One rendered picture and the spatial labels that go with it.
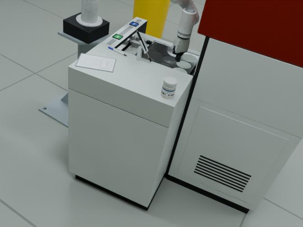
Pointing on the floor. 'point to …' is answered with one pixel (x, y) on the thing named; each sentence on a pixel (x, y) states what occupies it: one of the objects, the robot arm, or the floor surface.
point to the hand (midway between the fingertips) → (177, 58)
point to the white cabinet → (118, 148)
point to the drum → (152, 15)
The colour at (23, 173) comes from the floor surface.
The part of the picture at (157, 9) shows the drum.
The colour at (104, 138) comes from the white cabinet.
